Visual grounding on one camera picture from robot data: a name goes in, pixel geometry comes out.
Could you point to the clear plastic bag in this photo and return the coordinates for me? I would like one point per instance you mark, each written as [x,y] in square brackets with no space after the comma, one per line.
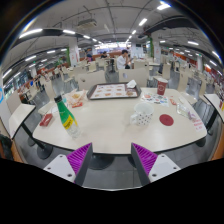
[183,110]

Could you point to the ceiling air conditioner unit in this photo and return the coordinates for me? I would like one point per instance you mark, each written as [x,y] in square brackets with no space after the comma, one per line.
[87,23]

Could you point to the green drink bottle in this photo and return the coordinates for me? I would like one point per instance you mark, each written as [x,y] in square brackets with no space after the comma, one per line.
[66,116]

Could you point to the white crumpled napkin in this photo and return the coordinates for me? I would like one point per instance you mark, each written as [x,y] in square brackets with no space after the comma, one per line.
[131,84]

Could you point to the white polka-dot mug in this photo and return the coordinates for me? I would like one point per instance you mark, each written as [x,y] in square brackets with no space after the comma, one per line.
[143,115]

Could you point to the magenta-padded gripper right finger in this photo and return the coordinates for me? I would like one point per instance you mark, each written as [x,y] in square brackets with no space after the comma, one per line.
[163,165]

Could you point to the white side table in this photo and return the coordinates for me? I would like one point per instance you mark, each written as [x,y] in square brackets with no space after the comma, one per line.
[20,116]
[215,105]

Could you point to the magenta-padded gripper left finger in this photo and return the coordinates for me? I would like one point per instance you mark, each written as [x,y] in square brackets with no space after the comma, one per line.
[56,165]

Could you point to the food wrapper with fries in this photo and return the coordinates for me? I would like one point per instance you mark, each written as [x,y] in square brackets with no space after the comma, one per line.
[76,96]

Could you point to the dark food tray, paper liner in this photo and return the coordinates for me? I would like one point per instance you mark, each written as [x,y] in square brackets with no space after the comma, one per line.
[111,90]

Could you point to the person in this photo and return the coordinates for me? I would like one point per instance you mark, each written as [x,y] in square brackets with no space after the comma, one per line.
[104,55]
[88,56]
[121,61]

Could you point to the group of beige chairs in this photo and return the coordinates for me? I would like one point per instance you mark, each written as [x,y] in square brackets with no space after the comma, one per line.
[133,76]

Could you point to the group of ceiling lights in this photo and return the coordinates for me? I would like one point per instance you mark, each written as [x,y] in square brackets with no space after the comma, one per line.
[30,32]

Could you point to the red paper cup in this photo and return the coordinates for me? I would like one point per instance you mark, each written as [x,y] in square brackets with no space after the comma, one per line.
[162,87]

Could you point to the flat round red coaster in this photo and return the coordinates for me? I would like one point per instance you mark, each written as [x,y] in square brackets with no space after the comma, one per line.
[166,120]

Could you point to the flat red paper packet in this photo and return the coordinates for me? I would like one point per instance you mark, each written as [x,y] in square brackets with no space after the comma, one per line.
[77,104]

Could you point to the colourful printed leaflet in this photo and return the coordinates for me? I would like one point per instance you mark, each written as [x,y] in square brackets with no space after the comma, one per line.
[155,99]

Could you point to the small red box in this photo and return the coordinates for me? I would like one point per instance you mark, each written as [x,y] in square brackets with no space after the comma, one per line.
[46,120]

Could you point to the black bag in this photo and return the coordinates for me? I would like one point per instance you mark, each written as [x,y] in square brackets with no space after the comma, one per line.
[6,146]

